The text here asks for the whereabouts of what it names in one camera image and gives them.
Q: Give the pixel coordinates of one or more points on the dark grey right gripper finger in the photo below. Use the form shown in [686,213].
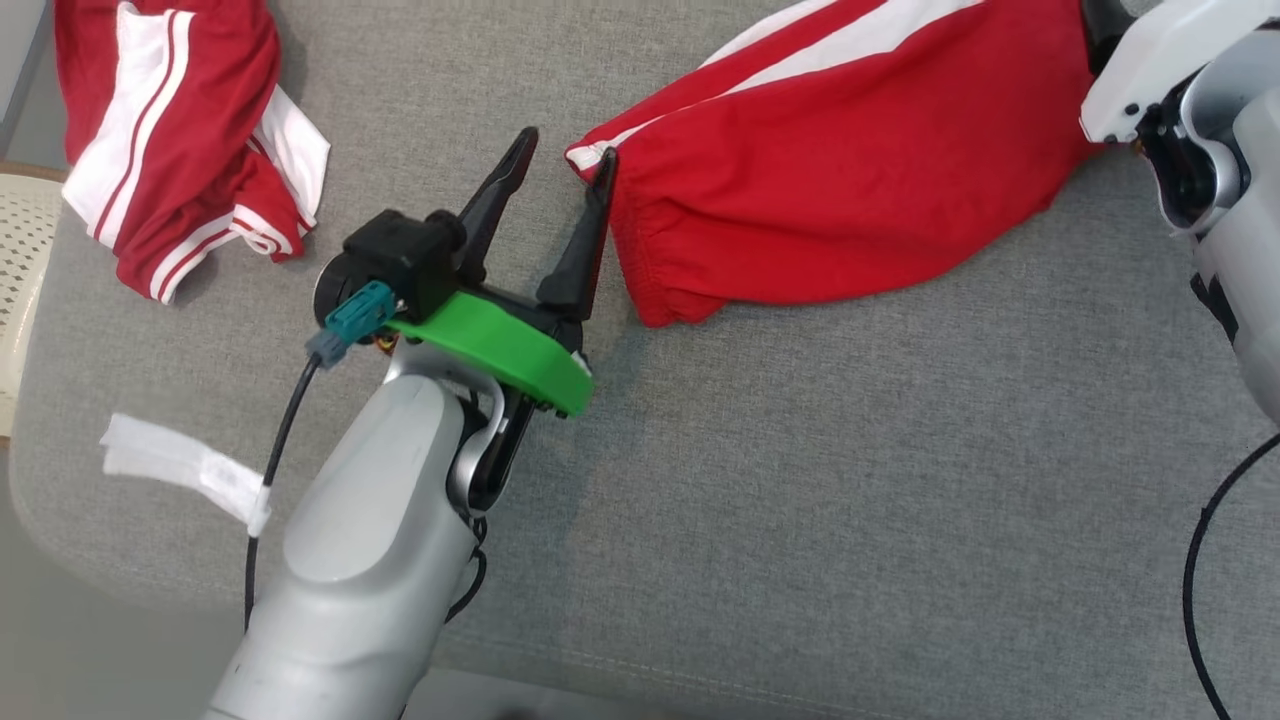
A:
[1105,25]

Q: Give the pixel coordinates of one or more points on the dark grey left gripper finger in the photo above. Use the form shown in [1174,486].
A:
[585,260]
[495,210]

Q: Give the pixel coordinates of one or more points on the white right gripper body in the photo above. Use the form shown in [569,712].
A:
[1160,50]

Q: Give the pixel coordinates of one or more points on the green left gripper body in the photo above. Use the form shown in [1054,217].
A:
[500,340]

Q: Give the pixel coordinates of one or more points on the red shorts with white stripes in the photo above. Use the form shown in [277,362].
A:
[850,180]

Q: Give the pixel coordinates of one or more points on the red shirt with white sleeves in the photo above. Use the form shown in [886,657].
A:
[190,100]

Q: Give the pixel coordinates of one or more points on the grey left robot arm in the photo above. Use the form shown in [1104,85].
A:
[370,530]

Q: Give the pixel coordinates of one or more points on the white tape label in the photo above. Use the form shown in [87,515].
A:
[180,462]

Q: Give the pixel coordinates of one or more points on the cream perforated laundry basket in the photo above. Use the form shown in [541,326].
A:
[22,280]

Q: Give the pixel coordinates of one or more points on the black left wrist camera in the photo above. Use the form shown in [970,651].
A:
[400,250]

